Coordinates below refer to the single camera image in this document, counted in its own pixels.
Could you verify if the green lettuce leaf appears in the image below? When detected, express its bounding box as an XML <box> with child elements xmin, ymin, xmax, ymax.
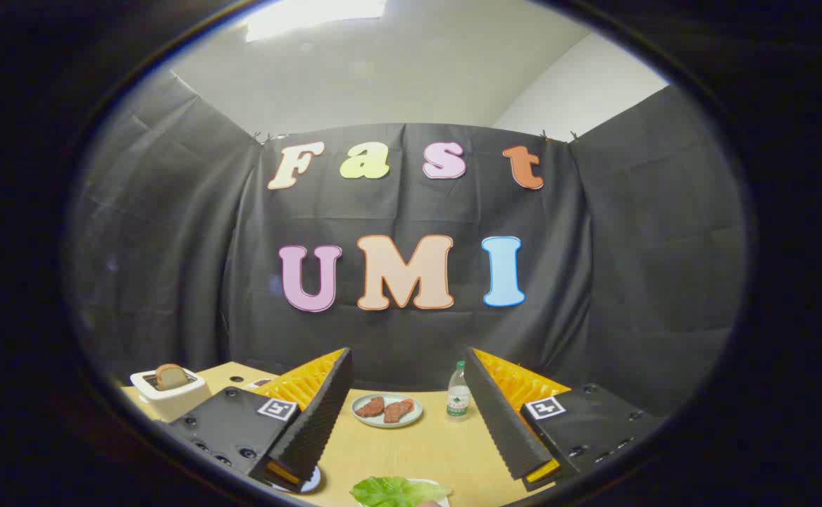
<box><xmin>351</xmin><ymin>476</ymin><xmax>454</xmax><ymax>507</ymax></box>

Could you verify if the black backdrop cloth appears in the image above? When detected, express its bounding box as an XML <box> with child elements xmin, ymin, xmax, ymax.
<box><xmin>66</xmin><ymin>70</ymin><xmax>746</xmax><ymax>416</ymax></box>

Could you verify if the ceiling light panel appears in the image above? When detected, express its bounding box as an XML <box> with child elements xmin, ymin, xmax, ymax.
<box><xmin>244</xmin><ymin>0</ymin><xmax>388</xmax><ymax>42</ymax></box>

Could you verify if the clear water bottle green label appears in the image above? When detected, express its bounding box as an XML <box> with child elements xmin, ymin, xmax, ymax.
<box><xmin>447</xmin><ymin>361</ymin><xmax>471</xmax><ymax>418</ymax></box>

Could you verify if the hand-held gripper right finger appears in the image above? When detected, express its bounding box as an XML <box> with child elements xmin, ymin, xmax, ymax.
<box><xmin>466</xmin><ymin>346</ymin><xmax>665</xmax><ymax>492</ymax></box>

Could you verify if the plain bread slice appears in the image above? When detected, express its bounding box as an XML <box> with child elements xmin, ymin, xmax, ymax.
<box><xmin>155</xmin><ymin>363</ymin><xmax>189</xmax><ymax>392</ymax></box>

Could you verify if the pale green plate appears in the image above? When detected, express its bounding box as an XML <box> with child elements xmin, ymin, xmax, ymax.
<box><xmin>351</xmin><ymin>392</ymin><xmax>424</xmax><ymax>429</ymax></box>

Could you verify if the white toaster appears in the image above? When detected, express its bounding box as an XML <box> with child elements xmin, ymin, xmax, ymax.
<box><xmin>130</xmin><ymin>368</ymin><xmax>212</xmax><ymax>423</ymax></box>

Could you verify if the white plate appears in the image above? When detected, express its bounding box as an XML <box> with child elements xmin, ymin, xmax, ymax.
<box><xmin>411</xmin><ymin>479</ymin><xmax>451</xmax><ymax>507</ymax></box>

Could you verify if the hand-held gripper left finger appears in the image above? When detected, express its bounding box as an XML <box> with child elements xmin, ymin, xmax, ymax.
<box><xmin>169</xmin><ymin>346</ymin><xmax>355</xmax><ymax>494</ymax></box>

